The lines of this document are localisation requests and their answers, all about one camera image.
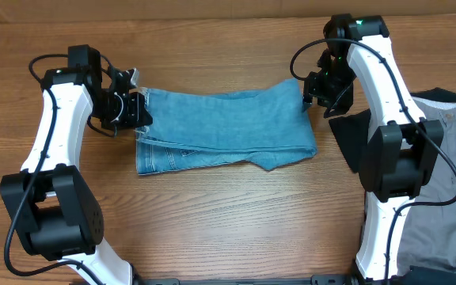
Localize light blue denim jeans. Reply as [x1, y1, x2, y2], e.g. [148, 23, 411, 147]
[135, 79, 317, 175]

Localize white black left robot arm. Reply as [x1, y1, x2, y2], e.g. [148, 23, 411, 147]
[0, 44, 153, 284]

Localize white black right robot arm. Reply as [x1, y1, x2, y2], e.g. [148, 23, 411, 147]
[303, 14, 443, 284]

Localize black garment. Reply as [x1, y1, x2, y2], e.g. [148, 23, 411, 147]
[329, 87, 456, 173]

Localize grey garment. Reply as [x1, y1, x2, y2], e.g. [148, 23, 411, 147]
[360, 97, 456, 280]

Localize black table edge rail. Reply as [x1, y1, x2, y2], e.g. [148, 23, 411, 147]
[133, 274, 363, 285]

